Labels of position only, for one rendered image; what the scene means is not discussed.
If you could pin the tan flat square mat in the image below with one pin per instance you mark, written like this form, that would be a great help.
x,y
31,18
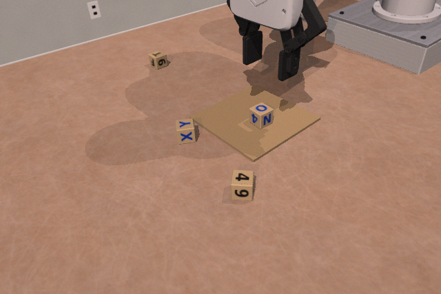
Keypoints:
x,y
228,120

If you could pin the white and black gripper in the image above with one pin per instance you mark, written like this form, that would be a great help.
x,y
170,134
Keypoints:
x,y
281,15

